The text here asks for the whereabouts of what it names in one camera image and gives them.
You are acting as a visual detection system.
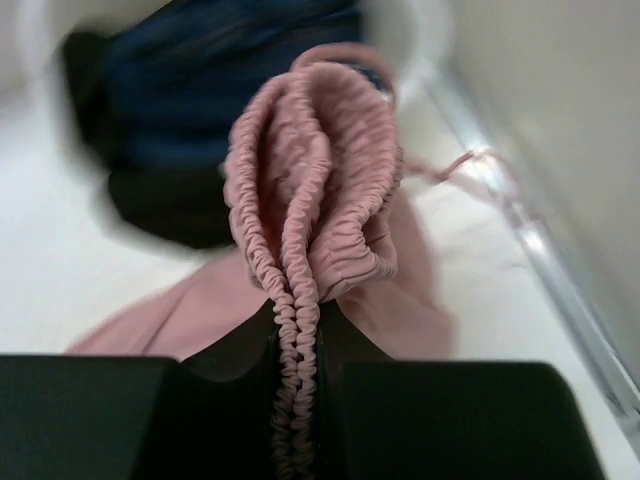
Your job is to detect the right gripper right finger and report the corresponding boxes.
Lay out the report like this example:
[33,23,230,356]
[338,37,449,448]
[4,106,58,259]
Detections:
[315,303,604,480]

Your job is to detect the blue jeans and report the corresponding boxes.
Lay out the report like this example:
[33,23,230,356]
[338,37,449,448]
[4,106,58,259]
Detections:
[104,1,363,166]

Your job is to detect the aluminium right rail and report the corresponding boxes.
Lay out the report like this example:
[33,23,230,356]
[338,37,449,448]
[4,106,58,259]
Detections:
[428,67,639,451]

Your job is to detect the pink trousers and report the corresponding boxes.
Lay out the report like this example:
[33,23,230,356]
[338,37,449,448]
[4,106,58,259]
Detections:
[71,43,493,479]

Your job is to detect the black trousers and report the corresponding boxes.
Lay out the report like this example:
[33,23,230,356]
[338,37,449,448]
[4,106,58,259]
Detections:
[60,29,234,250]

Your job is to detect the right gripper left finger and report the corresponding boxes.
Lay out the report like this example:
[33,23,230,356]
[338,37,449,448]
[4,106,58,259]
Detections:
[1,307,277,479]

